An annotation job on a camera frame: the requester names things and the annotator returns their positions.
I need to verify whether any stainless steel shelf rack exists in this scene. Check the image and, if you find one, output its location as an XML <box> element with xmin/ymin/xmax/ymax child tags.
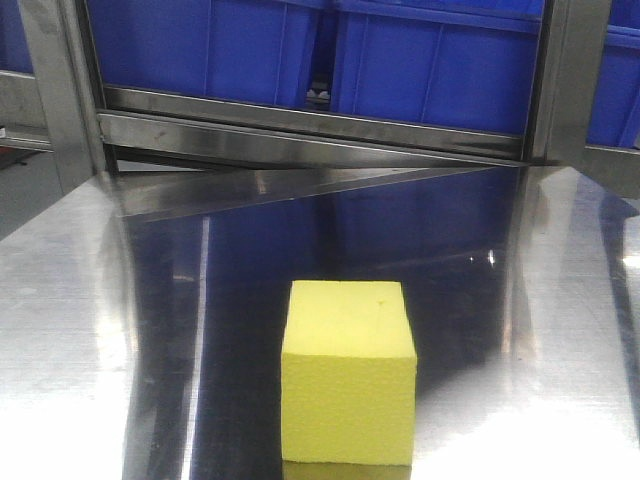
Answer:
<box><xmin>19</xmin><ymin>1</ymin><xmax>639</xmax><ymax>199</ymax></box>

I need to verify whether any blue plastic bin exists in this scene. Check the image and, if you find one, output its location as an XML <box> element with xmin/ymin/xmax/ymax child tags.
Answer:
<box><xmin>331</xmin><ymin>1</ymin><xmax>540</xmax><ymax>135</ymax></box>
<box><xmin>87</xmin><ymin>1</ymin><xmax>331</xmax><ymax>108</ymax></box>

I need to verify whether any blue plastic bin right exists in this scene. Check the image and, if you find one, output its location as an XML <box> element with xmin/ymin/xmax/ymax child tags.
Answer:
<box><xmin>331</xmin><ymin>1</ymin><xmax>540</xmax><ymax>135</ymax></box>

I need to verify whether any blue bin far right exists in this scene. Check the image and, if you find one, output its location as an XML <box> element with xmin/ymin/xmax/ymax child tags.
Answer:
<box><xmin>587</xmin><ymin>1</ymin><xmax>639</xmax><ymax>149</ymax></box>

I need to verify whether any blue plastic bin left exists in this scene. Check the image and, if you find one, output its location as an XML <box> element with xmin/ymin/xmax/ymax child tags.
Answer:
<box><xmin>87</xmin><ymin>1</ymin><xmax>331</xmax><ymax>108</ymax></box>

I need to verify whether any yellow foam block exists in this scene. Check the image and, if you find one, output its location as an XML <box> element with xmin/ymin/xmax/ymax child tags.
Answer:
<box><xmin>281</xmin><ymin>280</ymin><xmax>418</xmax><ymax>466</ymax></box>

